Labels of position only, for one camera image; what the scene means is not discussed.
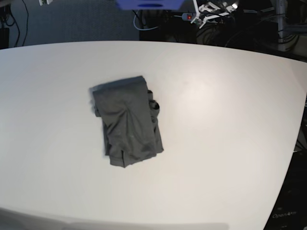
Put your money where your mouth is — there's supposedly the grey T-shirt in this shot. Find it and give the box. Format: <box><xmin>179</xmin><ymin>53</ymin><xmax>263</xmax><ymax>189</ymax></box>
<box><xmin>90</xmin><ymin>76</ymin><xmax>164</xmax><ymax>168</ymax></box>

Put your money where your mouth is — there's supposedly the black power strip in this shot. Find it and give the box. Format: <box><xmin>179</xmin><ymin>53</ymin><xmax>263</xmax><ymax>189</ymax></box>
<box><xmin>181</xmin><ymin>13</ymin><xmax>199</xmax><ymax>23</ymax></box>

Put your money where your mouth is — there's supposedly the blue plastic box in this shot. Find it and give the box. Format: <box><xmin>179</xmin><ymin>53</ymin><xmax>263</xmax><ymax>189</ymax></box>
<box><xmin>116</xmin><ymin>0</ymin><xmax>184</xmax><ymax>10</ymax></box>

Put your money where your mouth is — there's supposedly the black OpenArm case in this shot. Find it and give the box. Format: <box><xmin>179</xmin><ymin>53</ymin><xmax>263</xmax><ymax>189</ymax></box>
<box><xmin>264</xmin><ymin>151</ymin><xmax>307</xmax><ymax>230</ymax></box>

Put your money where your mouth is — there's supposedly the white cable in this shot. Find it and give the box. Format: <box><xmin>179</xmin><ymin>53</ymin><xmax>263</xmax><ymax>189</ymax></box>
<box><xmin>133</xmin><ymin>9</ymin><xmax>161</xmax><ymax>31</ymax></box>

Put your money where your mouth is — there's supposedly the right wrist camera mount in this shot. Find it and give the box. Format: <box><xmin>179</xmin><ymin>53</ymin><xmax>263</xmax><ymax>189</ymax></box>
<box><xmin>190</xmin><ymin>0</ymin><xmax>239</xmax><ymax>29</ymax></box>

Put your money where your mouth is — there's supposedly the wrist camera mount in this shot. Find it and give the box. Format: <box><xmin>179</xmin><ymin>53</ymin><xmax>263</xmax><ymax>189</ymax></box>
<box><xmin>190</xmin><ymin>0</ymin><xmax>239</xmax><ymax>29</ymax></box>
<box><xmin>39</xmin><ymin>0</ymin><xmax>53</xmax><ymax>6</ymax></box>

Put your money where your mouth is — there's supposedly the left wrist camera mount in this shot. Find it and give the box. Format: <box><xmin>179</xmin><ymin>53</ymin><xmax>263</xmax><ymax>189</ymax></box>
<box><xmin>39</xmin><ymin>0</ymin><xmax>53</xmax><ymax>6</ymax></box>

